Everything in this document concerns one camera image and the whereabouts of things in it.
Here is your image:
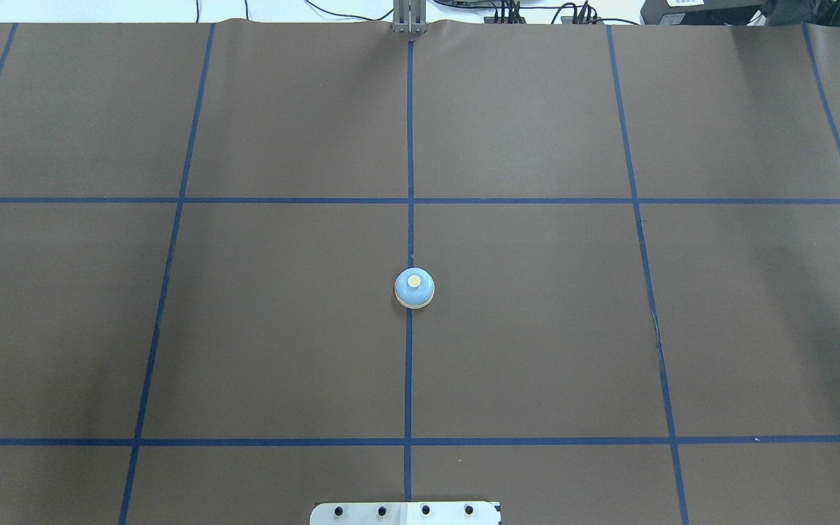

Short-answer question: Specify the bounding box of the blue desk bell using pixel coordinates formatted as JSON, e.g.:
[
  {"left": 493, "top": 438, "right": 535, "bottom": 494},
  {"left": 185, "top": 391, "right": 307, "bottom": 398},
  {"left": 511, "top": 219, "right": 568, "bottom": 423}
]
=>
[{"left": 393, "top": 267, "right": 435, "bottom": 309}]

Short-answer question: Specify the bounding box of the brown paper table mat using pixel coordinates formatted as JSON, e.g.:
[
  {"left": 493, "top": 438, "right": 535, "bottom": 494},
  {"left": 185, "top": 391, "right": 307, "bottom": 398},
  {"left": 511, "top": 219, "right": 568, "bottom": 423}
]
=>
[{"left": 0, "top": 20, "right": 840, "bottom": 524}]

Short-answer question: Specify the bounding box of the black box with label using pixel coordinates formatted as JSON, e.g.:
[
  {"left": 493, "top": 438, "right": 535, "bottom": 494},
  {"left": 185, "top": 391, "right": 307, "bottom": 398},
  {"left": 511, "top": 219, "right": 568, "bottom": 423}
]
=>
[{"left": 640, "top": 1, "right": 765, "bottom": 26}]

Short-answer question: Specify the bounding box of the aluminium frame post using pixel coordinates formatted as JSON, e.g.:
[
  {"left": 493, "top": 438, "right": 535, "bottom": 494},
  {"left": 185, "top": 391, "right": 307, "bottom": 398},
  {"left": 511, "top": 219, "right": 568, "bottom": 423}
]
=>
[{"left": 392, "top": 0, "right": 429, "bottom": 36}]

